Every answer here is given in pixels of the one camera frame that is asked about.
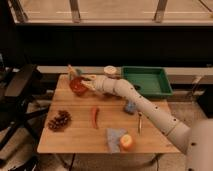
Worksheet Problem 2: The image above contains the blue sponge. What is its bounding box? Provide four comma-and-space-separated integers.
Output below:
124, 101, 136, 115

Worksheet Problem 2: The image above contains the red-yellow apple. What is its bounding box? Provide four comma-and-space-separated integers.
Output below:
119, 134, 134, 150

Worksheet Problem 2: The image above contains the black office chair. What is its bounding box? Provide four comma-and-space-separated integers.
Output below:
0, 64, 49, 150

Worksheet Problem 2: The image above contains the bunch of dark grapes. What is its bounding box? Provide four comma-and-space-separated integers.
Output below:
47, 110, 71, 132

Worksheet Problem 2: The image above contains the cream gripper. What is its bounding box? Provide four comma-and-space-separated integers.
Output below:
82, 74, 104, 92

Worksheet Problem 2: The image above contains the orange carrot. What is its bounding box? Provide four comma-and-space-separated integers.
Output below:
91, 106, 99, 129

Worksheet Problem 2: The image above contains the blue-grey cloth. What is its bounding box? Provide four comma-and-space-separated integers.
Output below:
107, 128, 127, 153

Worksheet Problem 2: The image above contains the green plastic tray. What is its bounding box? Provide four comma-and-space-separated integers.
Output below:
121, 66, 173, 98

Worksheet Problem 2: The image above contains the white paper cup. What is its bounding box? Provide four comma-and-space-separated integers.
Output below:
103, 65, 117, 78

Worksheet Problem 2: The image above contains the wooden folding table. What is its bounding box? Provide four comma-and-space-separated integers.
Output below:
37, 74, 178, 153

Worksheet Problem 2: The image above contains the orange-red bowl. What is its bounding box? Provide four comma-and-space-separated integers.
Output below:
69, 77, 88, 96

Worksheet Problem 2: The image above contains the dark purple bowl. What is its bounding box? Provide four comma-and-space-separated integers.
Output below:
101, 92, 116, 98

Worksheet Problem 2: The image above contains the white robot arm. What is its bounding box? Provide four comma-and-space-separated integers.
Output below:
82, 75, 213, 171

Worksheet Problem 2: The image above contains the yellow and blue toy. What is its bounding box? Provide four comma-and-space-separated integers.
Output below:
68, 65, 82, 80

